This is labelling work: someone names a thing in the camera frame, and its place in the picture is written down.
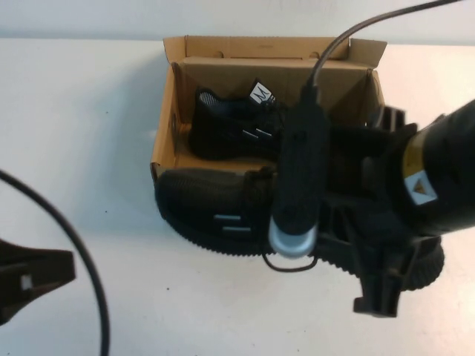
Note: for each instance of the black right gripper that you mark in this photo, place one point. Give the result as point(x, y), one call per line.
point(382, 185)

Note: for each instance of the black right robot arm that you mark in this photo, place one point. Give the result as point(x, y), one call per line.
point(445, 167)

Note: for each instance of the black knit sneaker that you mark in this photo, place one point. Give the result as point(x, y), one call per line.
point(200, 193)
point(222, 133)

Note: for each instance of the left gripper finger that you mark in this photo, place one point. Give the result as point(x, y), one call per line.
point(33, 259)
point(22, 296)

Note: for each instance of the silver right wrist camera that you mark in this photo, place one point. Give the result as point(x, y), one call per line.
point(297, 167)

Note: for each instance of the brown cardboard shoe box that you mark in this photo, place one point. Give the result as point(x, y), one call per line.
point(230, 70)

